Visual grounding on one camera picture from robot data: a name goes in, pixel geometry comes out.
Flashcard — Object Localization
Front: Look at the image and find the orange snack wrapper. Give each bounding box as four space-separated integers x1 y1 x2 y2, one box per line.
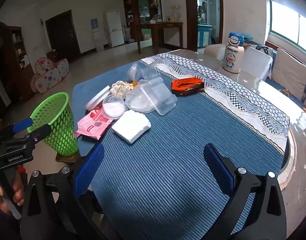
171 78 204 96

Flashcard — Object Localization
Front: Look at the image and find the clear cup with white powder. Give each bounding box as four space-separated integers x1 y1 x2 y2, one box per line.
102 94 126 119

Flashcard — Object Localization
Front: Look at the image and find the clear plastic box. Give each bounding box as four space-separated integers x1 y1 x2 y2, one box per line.
138 77 178 115

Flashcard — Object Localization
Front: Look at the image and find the beige sofa cushion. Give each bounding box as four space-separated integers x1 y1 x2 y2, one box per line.
271 49 306 100

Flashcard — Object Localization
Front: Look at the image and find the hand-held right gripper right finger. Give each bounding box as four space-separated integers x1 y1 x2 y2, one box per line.
203 143 287 240

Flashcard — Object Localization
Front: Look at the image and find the polka dot play tent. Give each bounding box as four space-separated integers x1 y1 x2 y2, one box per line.
30 57 70 93

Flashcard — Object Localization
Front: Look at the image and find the green plastic mesh basket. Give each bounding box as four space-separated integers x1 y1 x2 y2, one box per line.
27 92 80 157

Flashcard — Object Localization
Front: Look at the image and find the white water dispenser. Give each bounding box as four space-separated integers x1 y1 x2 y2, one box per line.
90 19 105 52

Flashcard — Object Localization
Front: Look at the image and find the brown wooden side table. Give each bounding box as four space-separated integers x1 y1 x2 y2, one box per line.
134 22 184 55

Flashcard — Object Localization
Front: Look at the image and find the dark wooden shelf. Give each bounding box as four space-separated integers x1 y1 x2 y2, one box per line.
0 21 35 120

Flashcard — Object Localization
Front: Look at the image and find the wooden display cabinet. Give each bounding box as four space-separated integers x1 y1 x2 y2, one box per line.
123 0 163 43

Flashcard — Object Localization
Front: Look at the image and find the white padded chair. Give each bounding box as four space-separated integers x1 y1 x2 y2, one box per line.
243 46 273 80
204 44 227 61

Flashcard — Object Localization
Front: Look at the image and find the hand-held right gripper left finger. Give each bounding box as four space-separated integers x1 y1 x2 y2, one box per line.
19 143 118 240

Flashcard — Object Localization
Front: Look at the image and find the white checkered patterned cloth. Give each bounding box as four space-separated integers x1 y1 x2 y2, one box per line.
139 53 291 155

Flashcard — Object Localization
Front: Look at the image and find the white cartoon water bottle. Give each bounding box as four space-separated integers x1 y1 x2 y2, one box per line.
223 32 245 74

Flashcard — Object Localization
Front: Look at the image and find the clear plastic dome cup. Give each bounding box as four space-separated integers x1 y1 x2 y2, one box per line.
128 62 148 82

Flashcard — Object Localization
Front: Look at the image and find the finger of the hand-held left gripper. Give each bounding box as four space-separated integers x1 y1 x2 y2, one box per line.
0 118 34 137
7 124 52 152

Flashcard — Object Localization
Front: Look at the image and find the dark wooden door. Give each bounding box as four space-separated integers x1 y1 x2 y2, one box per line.
45 10 81 60

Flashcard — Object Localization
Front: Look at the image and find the white round lid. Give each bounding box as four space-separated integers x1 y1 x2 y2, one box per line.
84 85 111 112

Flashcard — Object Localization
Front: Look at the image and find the window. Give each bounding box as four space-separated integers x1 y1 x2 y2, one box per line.
269 0 306 58

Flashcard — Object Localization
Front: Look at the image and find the clear round plastic lid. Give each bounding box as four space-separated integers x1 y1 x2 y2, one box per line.
125 90 156 113

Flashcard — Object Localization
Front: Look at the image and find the person's left hand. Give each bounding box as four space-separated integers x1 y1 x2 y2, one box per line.
0 172 25 214

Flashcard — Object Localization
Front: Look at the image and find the blue tablecloth table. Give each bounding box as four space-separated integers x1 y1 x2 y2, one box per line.
72 62 291 240

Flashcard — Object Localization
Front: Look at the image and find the small brown cabinet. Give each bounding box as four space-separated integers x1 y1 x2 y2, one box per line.
46 50 60 63

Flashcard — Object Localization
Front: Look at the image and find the light blue cabinet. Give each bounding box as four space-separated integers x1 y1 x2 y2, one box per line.
198 24 213 47

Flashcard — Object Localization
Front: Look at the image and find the brown wooden door frame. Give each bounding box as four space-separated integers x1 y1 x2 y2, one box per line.
184 0 223 50

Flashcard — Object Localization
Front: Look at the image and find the white refrigerator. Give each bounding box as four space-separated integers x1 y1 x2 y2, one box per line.
105 10 125 48

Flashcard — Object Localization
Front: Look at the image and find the cream paper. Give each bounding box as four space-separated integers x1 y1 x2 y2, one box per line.
110 80 133 99

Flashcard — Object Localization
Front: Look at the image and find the pink snack packet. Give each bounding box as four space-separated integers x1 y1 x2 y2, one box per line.
74 107 116 140

